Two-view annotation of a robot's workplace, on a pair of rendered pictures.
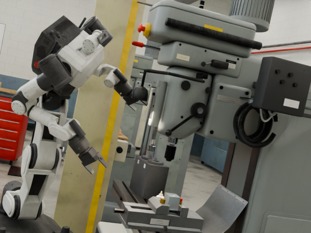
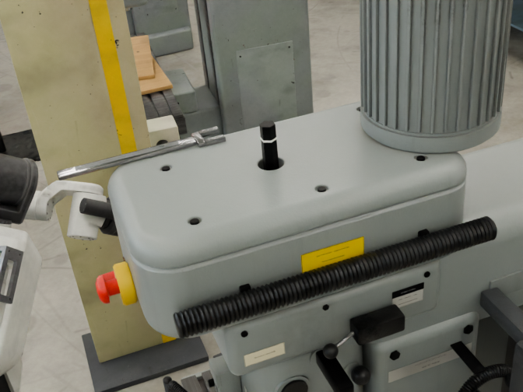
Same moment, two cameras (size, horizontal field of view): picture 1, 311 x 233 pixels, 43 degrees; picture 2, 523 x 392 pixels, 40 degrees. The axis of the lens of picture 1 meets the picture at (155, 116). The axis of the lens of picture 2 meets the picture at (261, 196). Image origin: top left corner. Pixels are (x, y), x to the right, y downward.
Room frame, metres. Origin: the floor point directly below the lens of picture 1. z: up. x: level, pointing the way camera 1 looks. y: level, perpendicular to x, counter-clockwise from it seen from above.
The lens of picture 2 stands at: (1.00, -0.07, 2.39)
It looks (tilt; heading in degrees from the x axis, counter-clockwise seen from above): 33 degrees down; 359
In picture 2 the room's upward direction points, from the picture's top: 6 degrees counter-clockwise
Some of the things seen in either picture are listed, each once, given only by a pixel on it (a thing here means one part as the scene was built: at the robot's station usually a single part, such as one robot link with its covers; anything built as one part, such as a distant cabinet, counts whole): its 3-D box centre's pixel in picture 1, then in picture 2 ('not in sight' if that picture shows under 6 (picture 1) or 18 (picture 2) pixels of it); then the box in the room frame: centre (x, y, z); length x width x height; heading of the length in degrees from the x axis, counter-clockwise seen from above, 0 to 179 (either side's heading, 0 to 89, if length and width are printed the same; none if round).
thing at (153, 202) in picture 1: (158, 205); not in sight; (1.71, -0.09, 1.02); 0.12 x 0.06 x 0.04; 18
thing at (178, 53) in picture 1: (198, 60); (307, 273); (1.88, -0.14, 1.68); 0.34 x 0.24 x 0.10; 106
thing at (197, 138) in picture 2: (161, 8); (142, 153); (1.93, 0.08, 1.89); 0.24 x 0.04 x 0.01; 107
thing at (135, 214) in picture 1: (162, 213); not in sight; (1.72, -0.12, 0.98); 0.35 x 0.15 x 0.11; 108
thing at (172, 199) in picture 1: (171, 201); not in sight; (1.73, -0.14, 1.04); 0.06 x 0.05 x 0.06; 18
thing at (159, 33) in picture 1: (199, 32); (285, 208); (1.87, -0.12, 1.81); 0.47 x 0.26 x 0.16; 106
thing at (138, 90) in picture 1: (140, 93); not in sight; (1.79, 0.09, 1.48); 0.07 x 0.07 x 0.06
